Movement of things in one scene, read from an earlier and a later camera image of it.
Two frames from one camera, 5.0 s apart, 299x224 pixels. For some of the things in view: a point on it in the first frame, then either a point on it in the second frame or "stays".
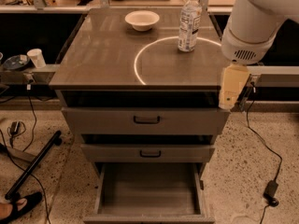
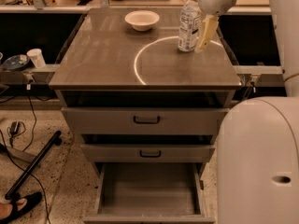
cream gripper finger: x=234 y=79 to x=210 y=24
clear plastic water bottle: x=190 y=21 stays
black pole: x=32 y=166 stays
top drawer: x=146 y=120 stays
